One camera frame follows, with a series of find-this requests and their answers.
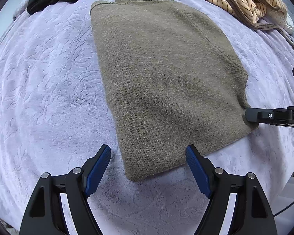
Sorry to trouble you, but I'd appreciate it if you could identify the olive brown knit sweater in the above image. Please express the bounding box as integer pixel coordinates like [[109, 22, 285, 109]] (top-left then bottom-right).
[[90, 0, 258, 181]]

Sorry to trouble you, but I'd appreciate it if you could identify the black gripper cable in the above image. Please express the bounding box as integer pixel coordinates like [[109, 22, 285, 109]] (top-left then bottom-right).
[[273, 193, 294, 217]]

